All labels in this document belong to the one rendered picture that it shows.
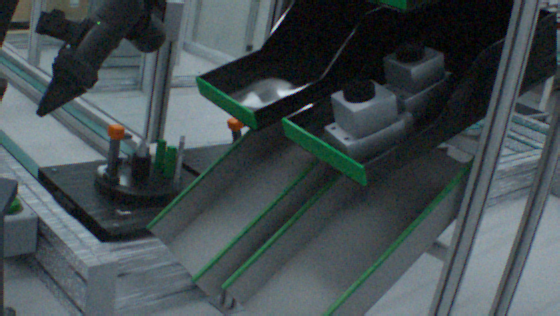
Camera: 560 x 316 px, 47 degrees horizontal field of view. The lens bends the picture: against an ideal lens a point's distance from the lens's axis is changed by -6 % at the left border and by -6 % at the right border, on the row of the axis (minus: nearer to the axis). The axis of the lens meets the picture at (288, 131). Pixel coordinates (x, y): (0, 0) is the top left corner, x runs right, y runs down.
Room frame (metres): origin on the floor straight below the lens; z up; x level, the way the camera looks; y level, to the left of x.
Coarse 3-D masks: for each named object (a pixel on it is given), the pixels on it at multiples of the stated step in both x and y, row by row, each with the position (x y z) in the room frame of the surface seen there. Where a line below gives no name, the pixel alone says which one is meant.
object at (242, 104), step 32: (320, 0) 0.87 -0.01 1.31; (352, 0) 0.90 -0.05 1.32; (288, 32) 0.84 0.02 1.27; (320, 32) 0.87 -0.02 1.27; (352, 32) 0.74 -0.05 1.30; (384, 32) 0.77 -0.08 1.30; (224, 64) 0.80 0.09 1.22; (256, 64) 0.82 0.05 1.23; (288, 64) 0.82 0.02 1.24; (320, 64) 0.80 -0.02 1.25; (352, 64) 0.74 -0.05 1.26; (224, 96) 0.72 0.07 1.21; (256, 96) 0.75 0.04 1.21; (288, 96) 0.70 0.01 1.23; (320, 96) 0.72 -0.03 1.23; (256, 128) 0.68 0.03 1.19
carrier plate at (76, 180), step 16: (48, 176) 0.94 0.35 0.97; (64, 176) 0.95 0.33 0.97; (80, 176) 0.96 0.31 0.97; (192, 176) 1.06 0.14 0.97; (64, 192) 0.90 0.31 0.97; (80, 192) 0.91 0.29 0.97; (96, 192) 0.92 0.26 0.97; (80, 208) 0.86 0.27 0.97; (96, 208) 0.87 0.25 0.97; (112, 208) 0.88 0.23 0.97; (128, 208) 0.89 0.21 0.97; (144, 208) 0.90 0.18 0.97; (160, 208) 0.91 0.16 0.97; (96, 224) 0.83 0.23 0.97; (112, 224) 0.83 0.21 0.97; (128, 224) 0.84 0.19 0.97; (144, 224) 0.85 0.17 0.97; (112, 240) 0.80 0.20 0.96
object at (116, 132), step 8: (112, 128) 0.92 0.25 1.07; (120, 128) 0.93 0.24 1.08; (112, 136) 0.92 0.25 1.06; (120, 136) 0.93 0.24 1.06; (128, 136) 0.94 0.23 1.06; (112, 144) 0.93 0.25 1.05; (120, 144) 0.93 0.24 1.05; (112, 152) 0.92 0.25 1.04; (112, 160) 0.92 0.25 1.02; (112, 168) 0.92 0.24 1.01
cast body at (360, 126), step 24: (336, 96) 0.62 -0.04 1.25; (360, 96) 0.60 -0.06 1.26; (384, 96) 0.61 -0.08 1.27; (336, 120) 0.63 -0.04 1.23; (360, 120) 0.59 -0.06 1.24; (384, 120) 0.61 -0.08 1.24; (408, 120) 0.64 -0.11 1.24; (336, 144) 0.61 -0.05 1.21; (360, 144) 0.60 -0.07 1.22; (384, 144) 0.61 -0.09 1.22
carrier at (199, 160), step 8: (232, 144) 1.18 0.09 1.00; (176, 152) 1.16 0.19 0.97; (184, 152) 1.17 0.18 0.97; (192, 152) 1.17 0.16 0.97; (200, 152) 1.18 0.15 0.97; (208, 152) 1.19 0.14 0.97; (216, 152) 1.20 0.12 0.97; (184, 160) 1.13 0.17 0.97; (192, 160) 1.13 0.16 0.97; (200, 160) 1.14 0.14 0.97; (208, 160) 1.15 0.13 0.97; (184, 168) 1.11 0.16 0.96; (192, 168) 1.10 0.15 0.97; (200, 168) 1.10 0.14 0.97
